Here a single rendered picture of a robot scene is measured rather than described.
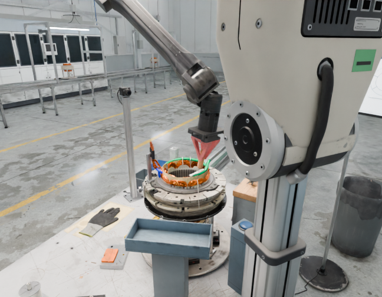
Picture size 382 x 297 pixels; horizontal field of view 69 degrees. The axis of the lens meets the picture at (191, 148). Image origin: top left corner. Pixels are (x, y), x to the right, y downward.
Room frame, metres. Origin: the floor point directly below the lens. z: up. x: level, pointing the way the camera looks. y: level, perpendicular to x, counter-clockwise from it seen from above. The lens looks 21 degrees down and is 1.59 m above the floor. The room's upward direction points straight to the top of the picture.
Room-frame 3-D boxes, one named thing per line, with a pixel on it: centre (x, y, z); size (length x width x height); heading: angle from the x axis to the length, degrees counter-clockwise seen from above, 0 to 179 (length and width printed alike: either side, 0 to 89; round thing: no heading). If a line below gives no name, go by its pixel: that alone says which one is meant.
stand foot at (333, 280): (1.59, -0.97, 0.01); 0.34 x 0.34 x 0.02
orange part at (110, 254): (0.88, 0.33, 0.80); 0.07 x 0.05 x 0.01; 178
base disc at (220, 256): (0.97, 0.02, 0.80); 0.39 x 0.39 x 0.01
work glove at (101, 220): (1.14, 0.44, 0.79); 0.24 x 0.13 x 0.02; 153
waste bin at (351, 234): (1.89, -1.36, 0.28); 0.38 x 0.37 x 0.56; 63
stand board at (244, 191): (0.97, -0.29, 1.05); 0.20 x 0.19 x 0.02; 148
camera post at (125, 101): (1.37, 0.32, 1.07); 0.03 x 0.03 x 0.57; 38
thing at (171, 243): (0.69, 0.06, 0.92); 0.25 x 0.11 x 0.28; 82
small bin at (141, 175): (1.50, 0.26, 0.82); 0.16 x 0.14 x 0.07; 62
